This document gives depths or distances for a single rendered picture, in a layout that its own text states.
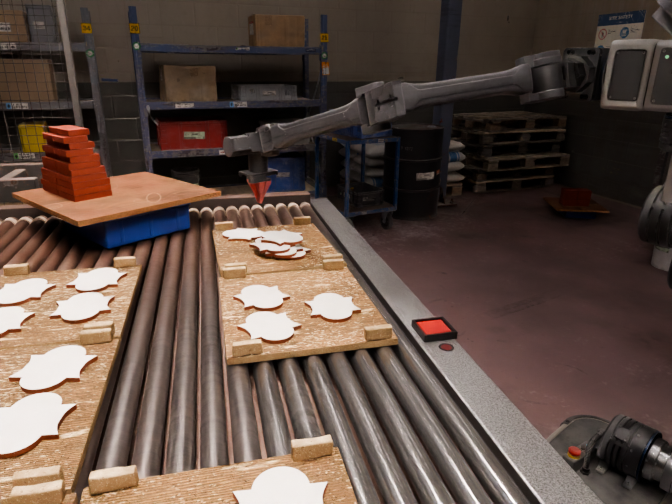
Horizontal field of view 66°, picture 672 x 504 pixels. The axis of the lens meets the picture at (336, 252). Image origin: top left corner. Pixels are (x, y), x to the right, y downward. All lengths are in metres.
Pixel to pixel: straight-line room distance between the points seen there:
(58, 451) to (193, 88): 4.73
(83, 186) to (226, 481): 1.29
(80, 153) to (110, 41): 4.14
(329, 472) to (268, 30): 4.97
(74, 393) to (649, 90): 1.32
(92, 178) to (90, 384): 0.98
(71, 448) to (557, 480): 0.71
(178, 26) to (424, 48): 2.89
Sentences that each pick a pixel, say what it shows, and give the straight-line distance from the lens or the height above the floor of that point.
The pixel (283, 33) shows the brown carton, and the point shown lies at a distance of 5.51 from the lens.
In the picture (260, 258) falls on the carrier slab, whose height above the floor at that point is 0.94.
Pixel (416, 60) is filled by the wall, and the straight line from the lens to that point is 6.83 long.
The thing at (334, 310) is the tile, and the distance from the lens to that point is 1.18.
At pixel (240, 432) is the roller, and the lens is 0.88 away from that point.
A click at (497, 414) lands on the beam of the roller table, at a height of 0.91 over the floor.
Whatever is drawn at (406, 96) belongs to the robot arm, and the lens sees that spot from 1.17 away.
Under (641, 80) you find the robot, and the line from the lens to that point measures 1.40.
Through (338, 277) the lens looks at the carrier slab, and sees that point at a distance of 1.37.
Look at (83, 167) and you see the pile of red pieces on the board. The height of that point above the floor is 1.15.
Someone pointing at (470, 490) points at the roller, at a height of 0.92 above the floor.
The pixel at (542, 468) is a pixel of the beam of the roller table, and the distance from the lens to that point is 0.88.
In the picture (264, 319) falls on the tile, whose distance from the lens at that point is 1.14.
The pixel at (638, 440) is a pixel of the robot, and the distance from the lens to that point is 1.91.
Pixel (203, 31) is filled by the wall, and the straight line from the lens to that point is 6.01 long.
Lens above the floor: 1.47
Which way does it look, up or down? 20 degrees down
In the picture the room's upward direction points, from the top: 1 degrees clockwise
